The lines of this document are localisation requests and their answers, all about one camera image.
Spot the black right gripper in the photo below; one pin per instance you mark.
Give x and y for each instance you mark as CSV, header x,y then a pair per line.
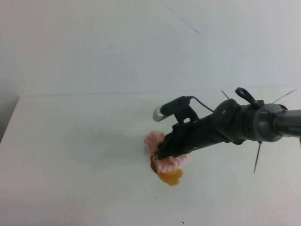
x,y
229,123

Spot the pink white striped rag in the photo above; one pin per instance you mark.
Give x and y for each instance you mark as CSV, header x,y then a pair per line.
x,y
167,166

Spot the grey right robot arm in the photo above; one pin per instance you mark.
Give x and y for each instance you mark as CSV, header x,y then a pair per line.
x,y
271,122

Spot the brown coffee stain puddle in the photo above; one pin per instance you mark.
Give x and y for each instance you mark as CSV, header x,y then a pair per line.
x,y
172,178

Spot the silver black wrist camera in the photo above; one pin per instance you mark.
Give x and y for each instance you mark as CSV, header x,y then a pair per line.
x,y
179,107

